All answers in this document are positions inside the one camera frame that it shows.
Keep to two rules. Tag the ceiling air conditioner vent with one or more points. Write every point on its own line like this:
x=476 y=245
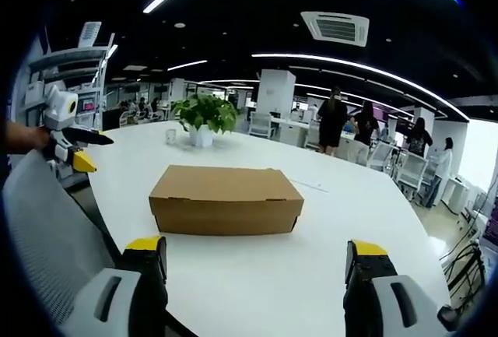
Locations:
x=335 y=27

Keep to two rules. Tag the grey metal storage shelf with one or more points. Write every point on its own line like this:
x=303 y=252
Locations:
x=66 y=80

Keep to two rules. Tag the green potted plant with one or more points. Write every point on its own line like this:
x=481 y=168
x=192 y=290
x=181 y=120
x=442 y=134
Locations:
x=204 y=117

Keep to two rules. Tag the brown cardboard shoe box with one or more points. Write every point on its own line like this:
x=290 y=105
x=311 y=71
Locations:
x=225 y=201

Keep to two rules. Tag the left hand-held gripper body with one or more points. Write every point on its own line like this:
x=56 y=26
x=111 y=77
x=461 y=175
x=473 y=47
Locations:
x=58 y=115

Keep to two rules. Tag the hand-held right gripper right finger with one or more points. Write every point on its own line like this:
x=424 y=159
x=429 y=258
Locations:
x=385 y=298

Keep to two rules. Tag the white square pillar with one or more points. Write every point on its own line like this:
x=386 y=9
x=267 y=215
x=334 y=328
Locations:
x=275 y=90

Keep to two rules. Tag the small clear glass cup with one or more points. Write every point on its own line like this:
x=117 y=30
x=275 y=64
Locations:
x=170 y=136

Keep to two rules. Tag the white mesh office chair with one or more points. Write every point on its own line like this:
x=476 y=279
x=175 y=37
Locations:
x=46 y=236

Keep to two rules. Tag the person's left hand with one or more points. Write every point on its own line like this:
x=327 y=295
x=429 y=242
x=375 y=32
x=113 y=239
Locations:
x=37 y=136

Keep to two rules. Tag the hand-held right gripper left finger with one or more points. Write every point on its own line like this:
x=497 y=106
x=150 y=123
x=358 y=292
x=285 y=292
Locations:
x=116 y=298

